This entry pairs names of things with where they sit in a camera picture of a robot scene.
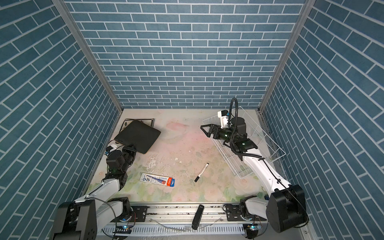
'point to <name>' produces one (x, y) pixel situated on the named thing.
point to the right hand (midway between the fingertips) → (204, 126)
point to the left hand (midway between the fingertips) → (136, 141)
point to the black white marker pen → (201, 172)
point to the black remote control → (198, 217)
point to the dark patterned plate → (138, 128)
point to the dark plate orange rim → (142, 144)
